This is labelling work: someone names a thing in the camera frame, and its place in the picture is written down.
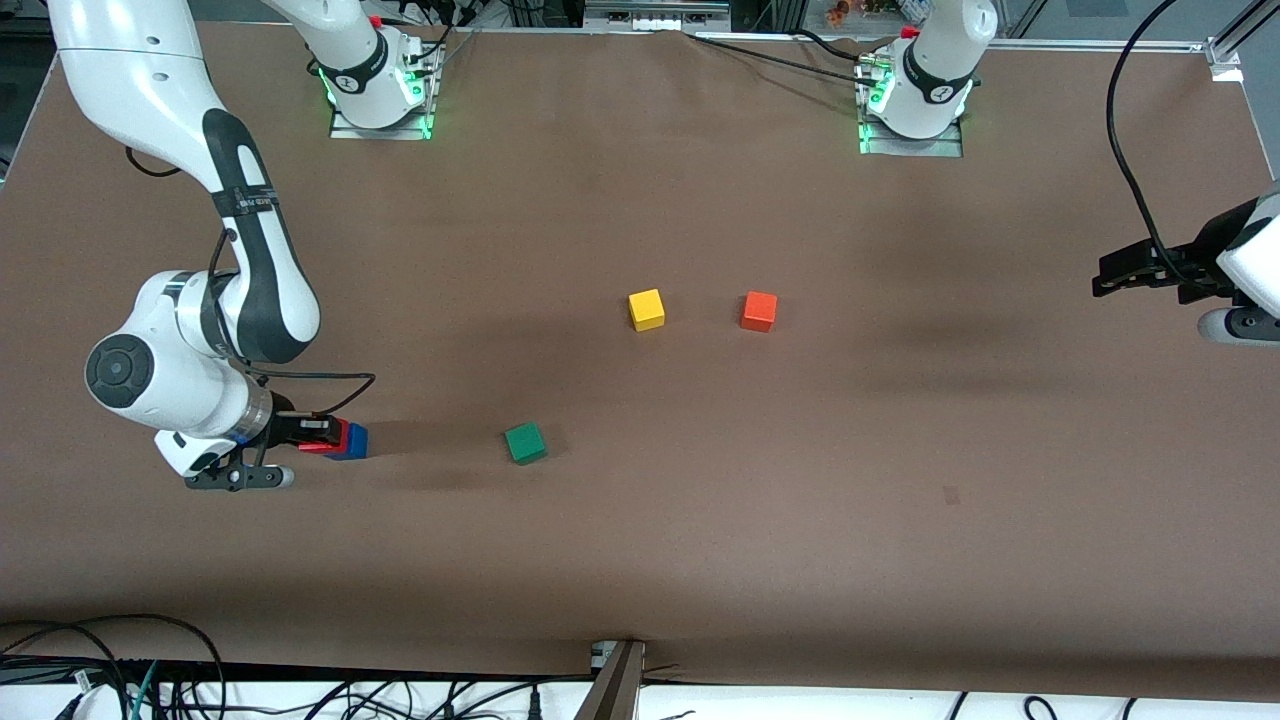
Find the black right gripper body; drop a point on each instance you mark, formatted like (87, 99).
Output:
(287, 429)

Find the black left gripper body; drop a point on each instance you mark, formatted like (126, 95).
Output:
(1183, 265)

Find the red wooden block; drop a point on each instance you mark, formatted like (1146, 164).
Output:
(346, 433)

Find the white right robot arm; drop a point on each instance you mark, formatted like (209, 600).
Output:
(150, 380)

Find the blue wooden block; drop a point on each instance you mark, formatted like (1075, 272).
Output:
(358, 442)

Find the green wooden block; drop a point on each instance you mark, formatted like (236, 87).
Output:
(525, 443)

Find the yellow wooden block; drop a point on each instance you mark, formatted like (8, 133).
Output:
(646, 310)

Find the orange wooden block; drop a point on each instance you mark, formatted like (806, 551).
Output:
(759, 311)

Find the brown table cover sheet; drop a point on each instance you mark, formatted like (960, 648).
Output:
(640, 560)

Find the aluminium profile bar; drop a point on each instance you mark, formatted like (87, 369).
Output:
(615, 690)

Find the grey metal device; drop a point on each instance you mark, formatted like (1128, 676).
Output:
(655, 12)

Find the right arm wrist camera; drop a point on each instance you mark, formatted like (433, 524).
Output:
(240, 477)

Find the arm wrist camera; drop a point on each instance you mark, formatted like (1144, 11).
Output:
(240, 477)
(1245, 326)

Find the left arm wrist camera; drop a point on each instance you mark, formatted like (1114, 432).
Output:
(1245, 326)

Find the aluminium frame rail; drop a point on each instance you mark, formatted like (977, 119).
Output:
(1100, 45)

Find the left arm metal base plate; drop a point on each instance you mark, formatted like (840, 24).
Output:
(880, 148)

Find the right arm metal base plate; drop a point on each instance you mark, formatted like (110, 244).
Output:
(345, 130)

